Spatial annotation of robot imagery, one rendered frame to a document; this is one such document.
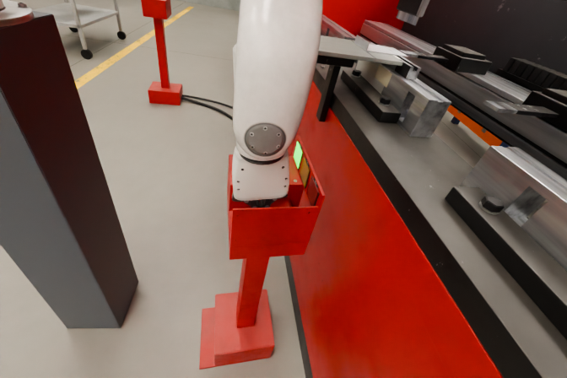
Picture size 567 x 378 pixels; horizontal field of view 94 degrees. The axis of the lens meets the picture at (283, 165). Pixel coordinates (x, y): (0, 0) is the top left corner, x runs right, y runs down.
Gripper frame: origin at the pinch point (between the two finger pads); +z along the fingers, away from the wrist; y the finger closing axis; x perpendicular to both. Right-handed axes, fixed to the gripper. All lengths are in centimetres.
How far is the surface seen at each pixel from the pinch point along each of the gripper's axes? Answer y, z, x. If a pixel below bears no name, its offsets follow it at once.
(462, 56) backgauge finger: -61, -22, -32
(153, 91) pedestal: 66, 58, -194
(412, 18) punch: -42, -31, -33
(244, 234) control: 3.4, 0.4, 4.9
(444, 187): -33.0, -9.7, 6.7
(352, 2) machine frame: -63, -24, -120
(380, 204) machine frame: -23.8, -3.1, 3.8
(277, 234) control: -2.9, 1.8, 4.9
